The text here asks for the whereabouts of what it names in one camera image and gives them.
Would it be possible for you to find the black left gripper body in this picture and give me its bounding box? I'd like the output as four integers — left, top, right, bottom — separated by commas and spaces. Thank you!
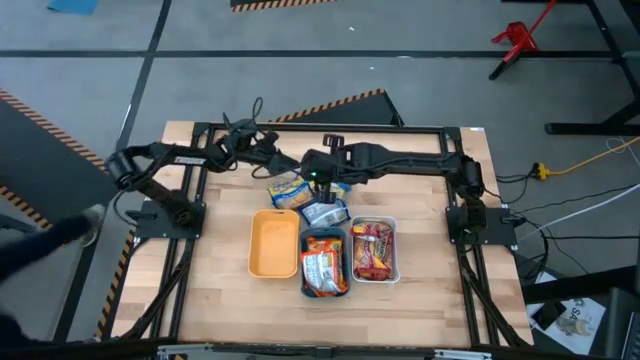
248, 138, 285, 170

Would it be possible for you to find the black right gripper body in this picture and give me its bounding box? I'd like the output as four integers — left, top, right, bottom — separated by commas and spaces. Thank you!
299, 147, 355, 186

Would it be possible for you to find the blue silver ramen packet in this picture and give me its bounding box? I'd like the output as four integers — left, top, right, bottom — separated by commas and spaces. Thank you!
298, 198, 351, 229

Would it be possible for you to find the red ramen noodle packet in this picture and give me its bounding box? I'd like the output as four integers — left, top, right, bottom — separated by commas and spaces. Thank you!
350, 221, 394, 244

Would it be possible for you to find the yellow blue ramen packet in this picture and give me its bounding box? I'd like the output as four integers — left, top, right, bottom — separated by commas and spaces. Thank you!
309, 180, 353, 201
267, 177, 314, 210

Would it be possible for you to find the teal plastic bin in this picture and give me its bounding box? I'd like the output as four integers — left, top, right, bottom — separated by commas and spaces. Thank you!
298, 227, 353, 299

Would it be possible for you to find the orange ramen noodle packet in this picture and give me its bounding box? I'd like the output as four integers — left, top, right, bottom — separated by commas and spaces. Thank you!
299, 248, 350, 296
305, 236, 345, 256

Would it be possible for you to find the black mat with hazard stripes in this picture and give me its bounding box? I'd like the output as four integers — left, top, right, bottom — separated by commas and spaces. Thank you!
0, 88, 119, 231
272, 88, 405, 127

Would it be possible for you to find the yellow plastic bin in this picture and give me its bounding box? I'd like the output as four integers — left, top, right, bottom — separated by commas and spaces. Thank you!
247, 208, 301, 280

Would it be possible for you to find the yellow ramen noodle packet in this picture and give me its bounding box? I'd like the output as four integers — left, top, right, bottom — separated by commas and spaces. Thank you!
352, 234, 395, 281

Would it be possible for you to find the white plastic bin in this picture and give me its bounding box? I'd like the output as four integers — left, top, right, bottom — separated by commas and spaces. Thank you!
349, 214, 401, 285

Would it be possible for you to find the person's shoe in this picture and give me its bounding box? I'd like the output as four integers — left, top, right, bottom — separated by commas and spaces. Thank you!
79, 203, 107, 249

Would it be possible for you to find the red metal stand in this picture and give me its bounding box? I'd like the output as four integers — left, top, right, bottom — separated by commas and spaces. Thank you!
487, 0, 559, 81

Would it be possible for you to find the blue floor mat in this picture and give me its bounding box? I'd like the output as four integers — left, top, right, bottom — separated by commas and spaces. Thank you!
47, 0, 100, 16

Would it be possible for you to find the person's leg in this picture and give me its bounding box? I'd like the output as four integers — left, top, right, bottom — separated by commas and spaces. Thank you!
0, 214, 94, 284

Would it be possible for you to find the white printed paper sheet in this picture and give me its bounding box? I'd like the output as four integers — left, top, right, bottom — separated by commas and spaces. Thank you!
527, 297, 607, 356

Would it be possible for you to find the black aluminium table frame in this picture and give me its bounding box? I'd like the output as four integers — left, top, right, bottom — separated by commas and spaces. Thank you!
94, 121, 534, 351

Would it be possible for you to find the black cable loop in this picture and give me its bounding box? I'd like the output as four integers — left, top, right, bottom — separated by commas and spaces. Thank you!
219, 96, 281, 151

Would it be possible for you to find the black floor cable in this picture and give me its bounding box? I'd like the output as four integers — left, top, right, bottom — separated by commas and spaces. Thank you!
494, 169, 640, 211

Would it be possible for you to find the white floor cable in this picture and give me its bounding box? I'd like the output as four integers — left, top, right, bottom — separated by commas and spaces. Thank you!
517, 183, 640, 236

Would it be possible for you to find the yellow extension cable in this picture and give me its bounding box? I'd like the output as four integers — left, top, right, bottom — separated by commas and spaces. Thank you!
531, 134, 640, 182

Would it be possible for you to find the black desk frame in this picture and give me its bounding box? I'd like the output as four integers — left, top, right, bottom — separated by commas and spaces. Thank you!
544, 0, 640, 136

